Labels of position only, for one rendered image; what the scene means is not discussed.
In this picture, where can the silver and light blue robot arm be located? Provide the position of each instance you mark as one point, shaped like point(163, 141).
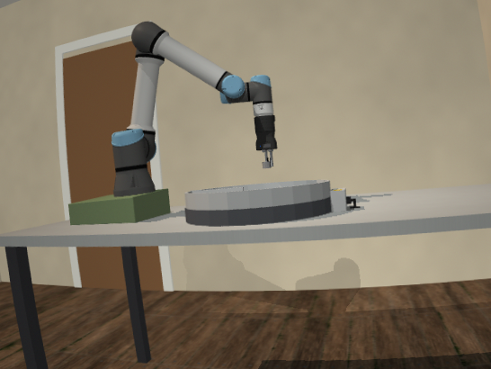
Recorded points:
point(136, 146)

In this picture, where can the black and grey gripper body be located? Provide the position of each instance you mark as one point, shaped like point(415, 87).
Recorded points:
point(264, 126)

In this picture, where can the grey round turntable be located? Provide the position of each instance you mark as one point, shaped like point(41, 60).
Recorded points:
point(252, 204)

